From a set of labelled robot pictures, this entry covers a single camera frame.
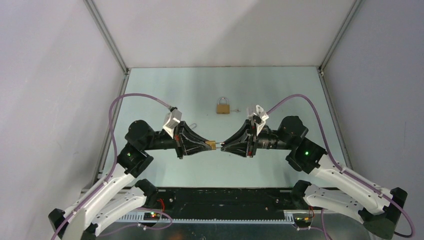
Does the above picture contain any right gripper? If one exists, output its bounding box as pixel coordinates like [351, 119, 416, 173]
[220, 120, 293, 159]

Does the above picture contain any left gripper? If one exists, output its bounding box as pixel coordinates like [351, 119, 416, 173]
[142, 120, 212, 159]

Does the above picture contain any large brass padlock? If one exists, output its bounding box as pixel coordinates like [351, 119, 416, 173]
[216, 97, 231, 115]

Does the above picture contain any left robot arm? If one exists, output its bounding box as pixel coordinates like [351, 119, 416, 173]
[48, 120, 216, 240]

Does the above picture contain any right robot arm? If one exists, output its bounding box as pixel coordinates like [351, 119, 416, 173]
[221, 116, 408, 240]

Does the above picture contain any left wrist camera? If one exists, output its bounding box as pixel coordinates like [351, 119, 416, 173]
[162, 107, 182, 139]

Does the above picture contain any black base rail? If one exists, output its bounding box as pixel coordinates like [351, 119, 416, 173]
[145, 187, 310, 221]

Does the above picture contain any left aluminium frame post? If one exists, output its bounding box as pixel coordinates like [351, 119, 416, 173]
[83, 0, 129, 75]

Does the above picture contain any aluminium frame post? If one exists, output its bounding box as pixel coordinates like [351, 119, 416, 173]
[317, 0, 365, 77]
[83, 0, 129, 75]

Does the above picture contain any right aluminium frame post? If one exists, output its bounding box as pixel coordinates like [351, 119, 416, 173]
[317, 0, 365, 77]

